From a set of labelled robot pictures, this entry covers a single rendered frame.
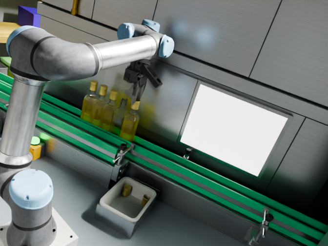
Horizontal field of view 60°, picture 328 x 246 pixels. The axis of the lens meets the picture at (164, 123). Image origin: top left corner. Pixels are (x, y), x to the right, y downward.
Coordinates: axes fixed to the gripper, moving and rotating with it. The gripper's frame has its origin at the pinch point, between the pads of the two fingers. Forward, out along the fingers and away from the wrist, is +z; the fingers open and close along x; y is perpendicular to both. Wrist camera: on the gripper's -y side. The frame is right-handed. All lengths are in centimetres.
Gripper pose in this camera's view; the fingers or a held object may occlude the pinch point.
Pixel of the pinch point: (136, 101)
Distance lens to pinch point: 129.4
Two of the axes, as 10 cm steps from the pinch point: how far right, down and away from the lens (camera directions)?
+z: -2.7, 8.7, 4.1
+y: -8.8, -4.0, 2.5
